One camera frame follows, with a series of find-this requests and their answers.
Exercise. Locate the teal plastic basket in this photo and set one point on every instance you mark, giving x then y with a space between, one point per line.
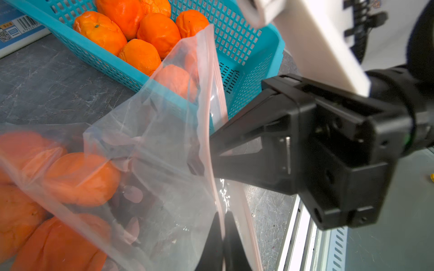
239 54

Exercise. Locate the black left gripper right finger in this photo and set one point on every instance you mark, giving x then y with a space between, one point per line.
234 253

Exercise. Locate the clear zip-top bag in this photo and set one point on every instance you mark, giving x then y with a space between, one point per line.
160 216

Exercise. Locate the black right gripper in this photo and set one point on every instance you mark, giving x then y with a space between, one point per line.
338 151

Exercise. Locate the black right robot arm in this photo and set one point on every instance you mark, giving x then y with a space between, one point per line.
420 74

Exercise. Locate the aluminium mounting rail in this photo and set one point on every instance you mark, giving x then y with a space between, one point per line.
305 246

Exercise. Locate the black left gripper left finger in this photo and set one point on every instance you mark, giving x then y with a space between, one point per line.
212 255

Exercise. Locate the white slotted cable duct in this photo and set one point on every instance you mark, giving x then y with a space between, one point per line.
337 249

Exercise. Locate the blue lidded storage box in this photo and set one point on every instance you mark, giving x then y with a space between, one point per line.
18 30

